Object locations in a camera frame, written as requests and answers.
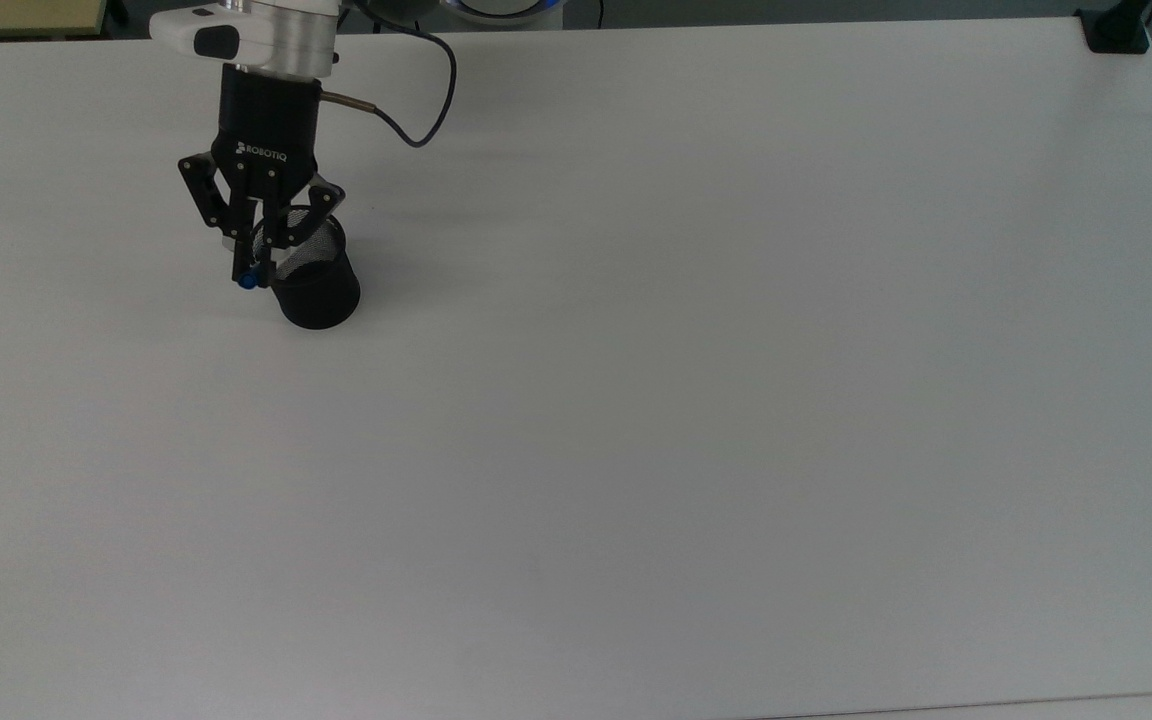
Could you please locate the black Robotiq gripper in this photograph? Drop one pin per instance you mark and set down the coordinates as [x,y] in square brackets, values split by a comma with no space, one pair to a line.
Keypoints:
[266,125]

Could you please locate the blue and white marker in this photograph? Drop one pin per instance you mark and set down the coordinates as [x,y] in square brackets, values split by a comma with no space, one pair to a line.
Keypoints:
[249,281]

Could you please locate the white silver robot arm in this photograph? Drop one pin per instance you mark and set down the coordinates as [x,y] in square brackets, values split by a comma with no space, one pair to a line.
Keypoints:
[286,35]

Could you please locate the black mesh pen cup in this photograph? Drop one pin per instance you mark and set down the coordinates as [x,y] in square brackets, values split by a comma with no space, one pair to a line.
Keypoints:
[321,295]

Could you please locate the light wooden side table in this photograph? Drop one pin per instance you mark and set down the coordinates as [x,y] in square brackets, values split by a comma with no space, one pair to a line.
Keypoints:
[16,15]

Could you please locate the black table clamp mount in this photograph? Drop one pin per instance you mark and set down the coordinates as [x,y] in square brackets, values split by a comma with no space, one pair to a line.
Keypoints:
[1116,30]

